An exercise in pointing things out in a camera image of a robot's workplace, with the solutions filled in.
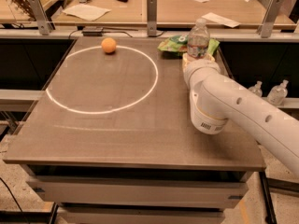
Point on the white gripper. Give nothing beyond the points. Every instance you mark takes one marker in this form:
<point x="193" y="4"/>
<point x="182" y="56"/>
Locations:
<point x="201" y="65"/>

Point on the clear plastic water bottle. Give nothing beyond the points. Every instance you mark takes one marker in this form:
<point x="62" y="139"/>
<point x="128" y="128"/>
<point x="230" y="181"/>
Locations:
<point x="198" y="40"/>

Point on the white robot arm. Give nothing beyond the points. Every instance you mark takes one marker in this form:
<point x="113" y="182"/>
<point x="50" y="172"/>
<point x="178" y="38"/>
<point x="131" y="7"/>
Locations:
<point x="215" y="99"/>

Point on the green rice chip bag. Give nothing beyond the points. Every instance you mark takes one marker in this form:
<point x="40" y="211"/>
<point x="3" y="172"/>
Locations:
<point x="179" y="45"/>

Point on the clear sanitizer bottle left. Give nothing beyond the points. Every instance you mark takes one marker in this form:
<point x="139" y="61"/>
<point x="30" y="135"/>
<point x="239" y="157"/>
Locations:
<point x="257" y="89"/>

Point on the clear sanitizer bottle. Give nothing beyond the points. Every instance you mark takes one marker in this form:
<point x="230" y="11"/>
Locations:
<point x="257" y="89"/>
<point x="278" y="93"/>

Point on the clear sanitizer bottle right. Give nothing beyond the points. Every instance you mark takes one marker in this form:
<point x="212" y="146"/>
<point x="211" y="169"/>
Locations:
<point x="278" y="93"/>

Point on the white paper sheet right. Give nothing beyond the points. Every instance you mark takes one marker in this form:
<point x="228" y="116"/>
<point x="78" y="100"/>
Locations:
<point x="221" y="20"/>

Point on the orange ball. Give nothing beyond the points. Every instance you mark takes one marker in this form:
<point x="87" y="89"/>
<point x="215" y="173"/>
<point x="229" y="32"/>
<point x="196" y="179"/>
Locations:
<point x="108" y="45"/>

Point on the black power adapter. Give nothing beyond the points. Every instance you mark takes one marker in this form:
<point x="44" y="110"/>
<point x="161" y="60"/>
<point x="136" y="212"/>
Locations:
<point x="97" y="31"/>

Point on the white paper sheet left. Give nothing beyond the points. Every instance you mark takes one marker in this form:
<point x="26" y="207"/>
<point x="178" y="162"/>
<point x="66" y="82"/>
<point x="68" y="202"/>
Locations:
<point x="86" y="12"/>

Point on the white drawer front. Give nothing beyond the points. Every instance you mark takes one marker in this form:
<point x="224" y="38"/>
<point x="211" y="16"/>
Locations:
<point x="138" y="192"/>

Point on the middle metal bracket post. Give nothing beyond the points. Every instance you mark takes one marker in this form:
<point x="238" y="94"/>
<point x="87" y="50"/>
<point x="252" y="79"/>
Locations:
<point x="151" y="17"/>

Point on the metal bracket post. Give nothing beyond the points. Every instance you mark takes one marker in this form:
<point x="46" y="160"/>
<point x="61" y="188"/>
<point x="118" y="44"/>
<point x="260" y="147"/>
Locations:
<point x="43" y="23"/>
<point x="151" y="17"/>
<point x="265" y="29"/>

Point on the right metal bracket post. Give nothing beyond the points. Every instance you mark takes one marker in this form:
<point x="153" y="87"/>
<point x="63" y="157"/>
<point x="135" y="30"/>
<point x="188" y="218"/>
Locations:
<point x="265" y="29"/>

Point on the left metal bracket post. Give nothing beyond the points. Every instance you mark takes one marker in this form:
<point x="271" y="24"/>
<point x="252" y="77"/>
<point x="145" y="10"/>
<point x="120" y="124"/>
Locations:
<point x="43" y="23"/>

